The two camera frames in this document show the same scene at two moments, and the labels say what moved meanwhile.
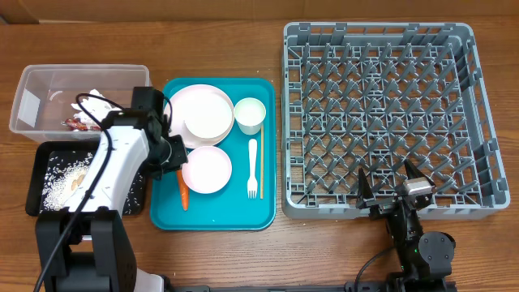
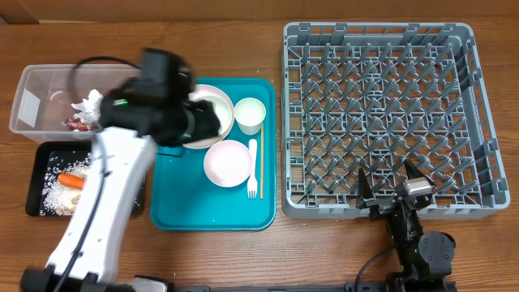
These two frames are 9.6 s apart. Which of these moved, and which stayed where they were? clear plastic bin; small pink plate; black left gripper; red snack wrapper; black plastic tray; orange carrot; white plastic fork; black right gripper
Moved: small pink plate; black left gripper; orange carrot
Stayed: white plastic fork; red snack wrapper; black right gripper; black plastic tray; clear plastic bin
